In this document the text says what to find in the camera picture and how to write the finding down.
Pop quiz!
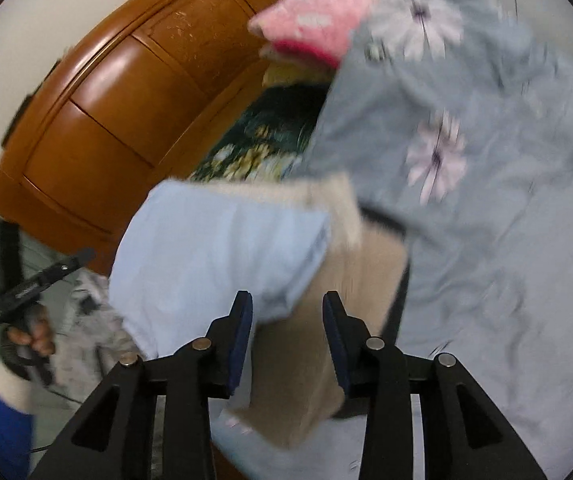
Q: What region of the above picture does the person's left forearm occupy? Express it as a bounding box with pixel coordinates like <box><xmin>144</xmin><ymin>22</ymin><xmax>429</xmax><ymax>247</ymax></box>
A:
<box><xmin>0</xmin><ymin>359</ymin><xmax>36</xmax><ymax>480</ymax></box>

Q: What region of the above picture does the brown wooden headboard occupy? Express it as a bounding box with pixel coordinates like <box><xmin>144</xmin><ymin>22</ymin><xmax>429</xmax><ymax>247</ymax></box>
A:
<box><xmin>0</xmin><ymin>0</ymin><xmax>343</xmax><ymax>263</ymax></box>

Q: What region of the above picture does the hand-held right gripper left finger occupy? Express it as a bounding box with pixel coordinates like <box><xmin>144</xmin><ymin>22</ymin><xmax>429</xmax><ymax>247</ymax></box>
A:
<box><xmin>29</xmin><ymin>290</ymin><xmax>254</xmax><ymax>480</ymax></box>

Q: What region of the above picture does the light blue t-shirt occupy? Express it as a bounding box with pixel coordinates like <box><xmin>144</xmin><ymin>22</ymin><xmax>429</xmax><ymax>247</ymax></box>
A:
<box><xmin>109</xmin><ymin>180</ymin><xmax>335</xmax><ymax>480</ymax></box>

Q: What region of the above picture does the beige cloth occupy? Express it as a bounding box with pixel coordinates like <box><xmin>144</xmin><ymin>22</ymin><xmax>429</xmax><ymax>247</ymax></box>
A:
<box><xmin>216</xmin><ymin>172</ymin><xmax>410</xmax><ymax>451</ymax></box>

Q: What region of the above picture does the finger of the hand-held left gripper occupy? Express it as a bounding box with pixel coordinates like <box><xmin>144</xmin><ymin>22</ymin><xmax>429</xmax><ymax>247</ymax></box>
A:
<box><xmin>35</xmin><ymin>247</ymin><xmax>97</xmax><ymax>287</ymax></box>

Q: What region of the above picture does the pink fluffy cloth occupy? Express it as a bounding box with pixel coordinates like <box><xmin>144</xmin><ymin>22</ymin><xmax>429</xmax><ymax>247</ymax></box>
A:
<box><xmin>247</xmin><ymin>0</ymin><xmax>382</xmax><ymax>68</ymax></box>

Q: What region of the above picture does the dark floral printed blanket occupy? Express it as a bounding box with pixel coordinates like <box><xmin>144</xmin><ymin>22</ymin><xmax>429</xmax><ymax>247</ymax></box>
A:
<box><xmin>189</xmin><ymin>82</ymin><xmax>330</xmax><ymax>183</ymax></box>

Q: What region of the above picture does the person's left hand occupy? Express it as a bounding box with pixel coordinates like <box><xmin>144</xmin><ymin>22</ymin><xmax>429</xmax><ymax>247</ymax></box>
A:
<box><xmin>6</xmin><ymin>305</ymin><xmax>57</xmax><ymax>357</ymax></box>

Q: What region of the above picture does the yellow cloth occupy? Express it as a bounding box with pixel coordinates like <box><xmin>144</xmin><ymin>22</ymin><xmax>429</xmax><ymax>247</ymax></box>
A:
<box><xmin>260</xmin><ymin>57</ymin><xmax>333</xmax><ymax>87</ymax></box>

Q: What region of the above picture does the grey-blue floral bedsheet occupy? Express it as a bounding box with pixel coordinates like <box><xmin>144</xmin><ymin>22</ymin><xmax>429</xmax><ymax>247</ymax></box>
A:
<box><xmin>286</xmin><ymin>0</ymin><xmax>573</xmax><ymax>480</ymax></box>

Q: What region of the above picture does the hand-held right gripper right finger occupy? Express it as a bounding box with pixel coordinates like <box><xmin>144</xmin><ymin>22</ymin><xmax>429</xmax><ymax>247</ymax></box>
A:
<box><xmin>323</xmin><ymin>290</ymin><xmax>550</xmax><ymax>480</ymax></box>

